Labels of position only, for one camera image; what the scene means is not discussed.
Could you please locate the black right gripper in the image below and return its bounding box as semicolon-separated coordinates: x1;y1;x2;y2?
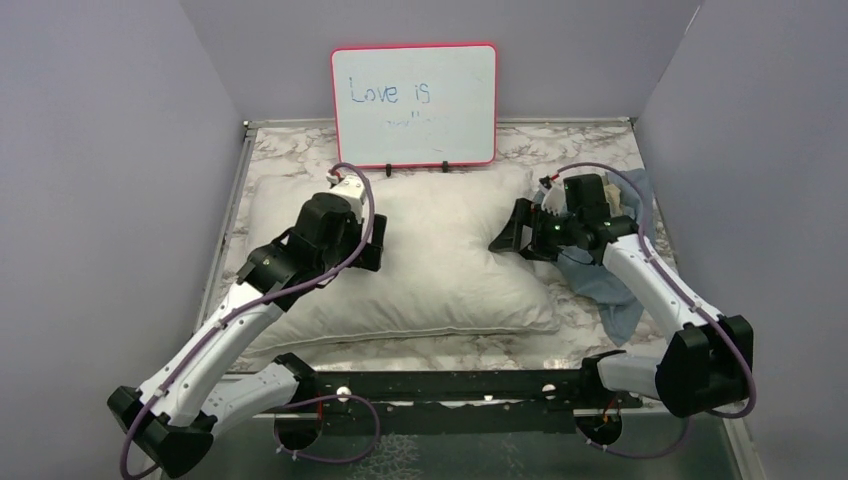
490;197;583;262

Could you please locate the white pillow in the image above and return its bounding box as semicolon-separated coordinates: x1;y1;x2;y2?
245;166;561;358

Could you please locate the blue pillowcase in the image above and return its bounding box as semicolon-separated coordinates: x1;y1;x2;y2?
553;168;656;346

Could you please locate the patchwork green beige pillowcase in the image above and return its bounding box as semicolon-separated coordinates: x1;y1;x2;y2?
602;175;626;217

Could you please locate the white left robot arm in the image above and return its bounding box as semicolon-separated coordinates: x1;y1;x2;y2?
107;184;386;479

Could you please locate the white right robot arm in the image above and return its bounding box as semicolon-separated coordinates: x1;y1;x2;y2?
488;173;757;418

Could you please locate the red framed whiteboard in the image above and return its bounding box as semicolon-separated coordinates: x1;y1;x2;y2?
330;43;498;169

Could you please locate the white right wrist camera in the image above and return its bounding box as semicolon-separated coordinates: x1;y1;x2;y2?
536;175;566;216

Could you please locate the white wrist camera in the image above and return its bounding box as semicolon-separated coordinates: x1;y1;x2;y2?
536;175;566;216
326;172;366;221

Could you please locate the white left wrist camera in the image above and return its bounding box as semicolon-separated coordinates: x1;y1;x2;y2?
326;172;366;221

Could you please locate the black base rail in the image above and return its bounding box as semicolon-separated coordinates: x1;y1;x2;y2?
271;369;643;440

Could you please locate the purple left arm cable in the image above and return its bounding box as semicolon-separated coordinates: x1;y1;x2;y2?
119;162;384;480

